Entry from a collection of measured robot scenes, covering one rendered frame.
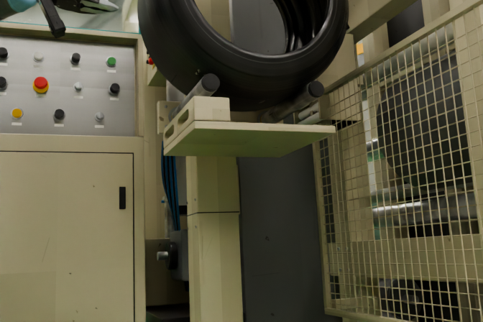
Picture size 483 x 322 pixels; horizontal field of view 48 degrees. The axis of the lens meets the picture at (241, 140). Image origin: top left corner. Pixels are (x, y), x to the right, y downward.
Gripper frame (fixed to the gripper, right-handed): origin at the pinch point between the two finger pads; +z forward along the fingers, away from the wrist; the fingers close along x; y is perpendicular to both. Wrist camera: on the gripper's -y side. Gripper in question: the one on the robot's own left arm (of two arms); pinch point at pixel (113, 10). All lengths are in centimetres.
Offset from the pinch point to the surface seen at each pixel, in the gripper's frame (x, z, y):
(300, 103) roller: -3, 51, -16
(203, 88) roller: -9.3, 22.4, -19.2
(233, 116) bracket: 24.2, 41.2, -14.6
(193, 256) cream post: 32, 34, -57
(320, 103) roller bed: 20, 68, -7
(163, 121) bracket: 24.2, 19.8, -19.8
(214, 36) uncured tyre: -11.8, 23.5, -6.7
